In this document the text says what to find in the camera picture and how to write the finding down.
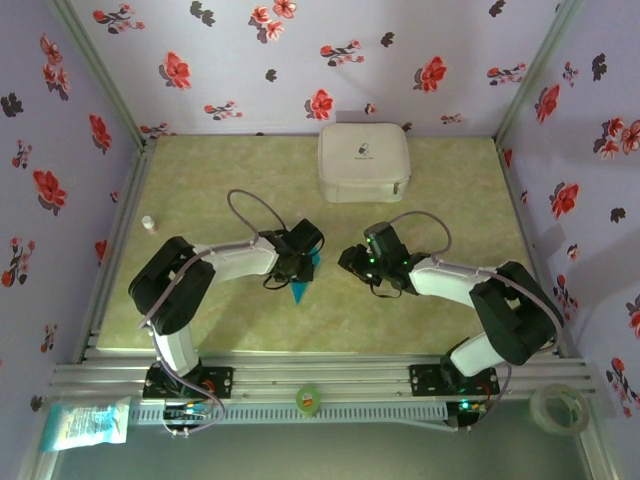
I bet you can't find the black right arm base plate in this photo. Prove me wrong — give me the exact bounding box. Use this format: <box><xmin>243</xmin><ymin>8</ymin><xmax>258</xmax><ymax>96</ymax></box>
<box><xmin>408</xmin><ymin>363</ymin><xmax>501</xmax><ymax>399</ymax></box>

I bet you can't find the small green tape roll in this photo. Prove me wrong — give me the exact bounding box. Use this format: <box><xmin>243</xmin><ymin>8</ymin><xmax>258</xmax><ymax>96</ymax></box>
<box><xmin>294</xmin><ymin>383</ymin><xmax>322</xmax><ymax>417</ymax></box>

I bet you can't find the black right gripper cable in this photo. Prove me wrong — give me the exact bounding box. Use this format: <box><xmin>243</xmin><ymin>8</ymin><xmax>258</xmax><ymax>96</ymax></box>
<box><xmin>369</xmin><ymin>282</ymin><xmax>404</xmax><ymax>300</ymax></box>

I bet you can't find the clear tape roll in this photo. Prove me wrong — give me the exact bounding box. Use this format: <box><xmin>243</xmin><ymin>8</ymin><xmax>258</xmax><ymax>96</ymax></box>
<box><xmin>529</xmin><ymin>383</ymin><xmax>590</xmax><ymax>437</ymax></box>

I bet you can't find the aluminium corner post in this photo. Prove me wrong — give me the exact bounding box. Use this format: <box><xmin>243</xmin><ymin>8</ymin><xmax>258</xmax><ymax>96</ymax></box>
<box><xmin>493</xmin><ymin>0</ymin><xmax>587</xmax><ymax>144</ymax></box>
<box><xmin>43</xmin><ymin>0</ymin><xmax>151</xmax><ymax>147</ymax></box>

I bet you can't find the blue cloth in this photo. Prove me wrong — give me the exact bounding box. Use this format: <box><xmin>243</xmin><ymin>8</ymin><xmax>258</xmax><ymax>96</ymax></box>
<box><xmin>289</xmin><ymin>247</ymin><xmax>322</xmax><ymax>305</ymax></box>

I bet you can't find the lavender right arm cable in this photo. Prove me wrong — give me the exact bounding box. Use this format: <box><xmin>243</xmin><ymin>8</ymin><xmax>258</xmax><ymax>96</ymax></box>
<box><xmin>392</xmin><ymin>210</ymin><xmax>566</xmax><ymax>434</ymax></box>

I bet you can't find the blue white wipes packet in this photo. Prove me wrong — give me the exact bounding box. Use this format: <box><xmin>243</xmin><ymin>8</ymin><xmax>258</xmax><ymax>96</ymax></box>
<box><xmin>40</xmin><ymin>397</ymin><xmax>132</xmax><ymax>454</ymax></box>

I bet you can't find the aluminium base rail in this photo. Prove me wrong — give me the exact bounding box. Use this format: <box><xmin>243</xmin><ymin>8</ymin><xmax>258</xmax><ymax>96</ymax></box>
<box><xmin>48</xmin><ymin>351</ymin><xmax>604</xmax><ymax>402</ymax></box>

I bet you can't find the aluminium frame leg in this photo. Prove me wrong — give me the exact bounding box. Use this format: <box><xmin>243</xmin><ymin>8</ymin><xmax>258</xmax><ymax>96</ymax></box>
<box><xmin>17</xmin><ymin>447</ymin><xmax>57</xmax><ymax>480</ymax></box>
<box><xmin>578</xmin><ymin>424</ymin><xmax>624</xmax><ymax>480</ymax></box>

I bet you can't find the grey slotted cable duct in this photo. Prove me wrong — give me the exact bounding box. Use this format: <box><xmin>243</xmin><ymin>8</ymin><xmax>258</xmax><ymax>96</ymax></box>
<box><xmin>128</xmin><ymin>399</ymin><xmax>449</xmax><ymax>426</ymax></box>

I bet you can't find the aluminium side rail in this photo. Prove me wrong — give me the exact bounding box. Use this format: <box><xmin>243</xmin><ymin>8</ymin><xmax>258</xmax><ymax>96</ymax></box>
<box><xmin>494</xmin><ymin>138</ymin><xmax>577</xmax><ymax>360</ymax></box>
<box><xmin>73</xmin><ymin>139</ymin><xmax>157</xmax><ymax>362</ymax></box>

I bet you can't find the lavender arm cable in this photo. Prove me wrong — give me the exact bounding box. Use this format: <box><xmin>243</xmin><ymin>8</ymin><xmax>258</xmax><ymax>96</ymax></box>
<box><xmin>137</xmin><ymin>188</ymin><xmax>289</xmax><ymax>439</ymax></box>
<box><xmin>392</xmin><ymin>210</ymin><xmax>566</xmax><ymax>434</ymax></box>

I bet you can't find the white zippered medicine case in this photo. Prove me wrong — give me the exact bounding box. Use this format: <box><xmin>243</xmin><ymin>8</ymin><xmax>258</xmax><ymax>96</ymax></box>
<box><xmin>317</xmin><ymin>122</ymin><xmax>413</xmax><ymax>205</ymax></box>

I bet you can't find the lavender left arm cable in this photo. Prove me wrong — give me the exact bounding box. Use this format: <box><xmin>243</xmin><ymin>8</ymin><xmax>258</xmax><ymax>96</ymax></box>
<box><xmin>137</xmin><ymin>188</ymin><xmax>289</xmax><ymax>439</ymax></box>

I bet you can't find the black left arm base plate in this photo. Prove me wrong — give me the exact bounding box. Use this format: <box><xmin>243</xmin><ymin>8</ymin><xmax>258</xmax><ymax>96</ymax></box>
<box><xmin>143</xmin><ymin>366</ymin><xmax>235</xmax><ymax>400</ymax></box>

